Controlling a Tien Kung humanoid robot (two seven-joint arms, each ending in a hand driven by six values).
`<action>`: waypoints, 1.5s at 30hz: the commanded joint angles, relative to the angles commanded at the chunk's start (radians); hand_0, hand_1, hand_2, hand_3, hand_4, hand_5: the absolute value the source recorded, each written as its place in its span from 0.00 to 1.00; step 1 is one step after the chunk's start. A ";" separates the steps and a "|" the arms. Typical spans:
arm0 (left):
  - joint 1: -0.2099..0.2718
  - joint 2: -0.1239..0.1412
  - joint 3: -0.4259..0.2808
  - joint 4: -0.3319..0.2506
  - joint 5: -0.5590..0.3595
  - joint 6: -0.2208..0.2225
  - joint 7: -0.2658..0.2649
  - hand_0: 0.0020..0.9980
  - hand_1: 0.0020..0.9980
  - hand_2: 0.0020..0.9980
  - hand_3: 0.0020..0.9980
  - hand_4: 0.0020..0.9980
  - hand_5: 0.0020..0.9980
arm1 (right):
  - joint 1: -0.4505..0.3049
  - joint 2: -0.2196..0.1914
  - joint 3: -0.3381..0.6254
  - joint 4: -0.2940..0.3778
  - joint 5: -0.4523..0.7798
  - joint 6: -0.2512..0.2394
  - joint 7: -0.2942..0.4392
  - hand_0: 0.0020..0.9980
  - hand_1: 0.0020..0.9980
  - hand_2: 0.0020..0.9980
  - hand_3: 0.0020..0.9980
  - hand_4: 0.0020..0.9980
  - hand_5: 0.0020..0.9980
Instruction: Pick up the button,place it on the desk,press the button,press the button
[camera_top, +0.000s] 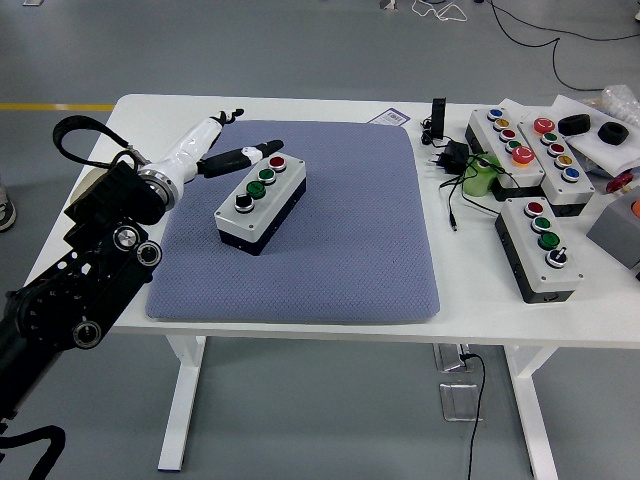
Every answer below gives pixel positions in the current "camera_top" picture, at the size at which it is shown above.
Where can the yellow floor tape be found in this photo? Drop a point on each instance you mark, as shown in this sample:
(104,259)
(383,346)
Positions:
(30,107)

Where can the green cylindrical toy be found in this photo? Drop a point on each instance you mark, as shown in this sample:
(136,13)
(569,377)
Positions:
(475,185)

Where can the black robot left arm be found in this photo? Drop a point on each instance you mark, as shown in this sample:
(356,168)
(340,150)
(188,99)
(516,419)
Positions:
(100,260)

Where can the grey four-button control box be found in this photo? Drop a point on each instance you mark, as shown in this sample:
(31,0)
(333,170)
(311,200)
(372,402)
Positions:
(565,280)
(260,210)

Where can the black upright small device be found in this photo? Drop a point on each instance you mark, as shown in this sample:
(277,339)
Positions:
(439,117)

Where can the clear plastic floor bracket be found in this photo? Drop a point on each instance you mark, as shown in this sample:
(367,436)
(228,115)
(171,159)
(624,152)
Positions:
(450,360)
(457,402)

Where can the black power adapter plug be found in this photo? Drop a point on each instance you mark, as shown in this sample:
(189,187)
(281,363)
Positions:
(457,155)

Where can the grey-blue textured mat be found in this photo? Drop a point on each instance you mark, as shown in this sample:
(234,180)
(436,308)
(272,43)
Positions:
(340,225)

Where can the grey stand foot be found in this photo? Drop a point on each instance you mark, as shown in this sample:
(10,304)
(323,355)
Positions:
(387,4)

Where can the clear plastic bag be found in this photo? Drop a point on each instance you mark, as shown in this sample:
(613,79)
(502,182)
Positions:
(622,100)

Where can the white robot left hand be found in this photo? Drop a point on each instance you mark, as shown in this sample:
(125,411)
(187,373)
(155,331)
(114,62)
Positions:
(192,145)

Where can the white table leg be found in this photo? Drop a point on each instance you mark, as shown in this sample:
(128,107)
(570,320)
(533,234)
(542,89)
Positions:
(182,400)
(535,415)

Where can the purple-edged label card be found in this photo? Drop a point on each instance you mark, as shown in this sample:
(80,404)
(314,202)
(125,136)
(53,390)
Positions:
(392,118)

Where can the person's shoe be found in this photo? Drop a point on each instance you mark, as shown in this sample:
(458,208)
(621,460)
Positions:
(6,212)

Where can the red round part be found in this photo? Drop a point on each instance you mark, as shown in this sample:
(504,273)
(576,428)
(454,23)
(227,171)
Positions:
(620,184)

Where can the grey box with orange button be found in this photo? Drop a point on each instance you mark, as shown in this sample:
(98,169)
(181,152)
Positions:
(612,235)

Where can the grey five-button control box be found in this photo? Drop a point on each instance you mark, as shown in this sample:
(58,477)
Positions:
(482,127)
(580,192)

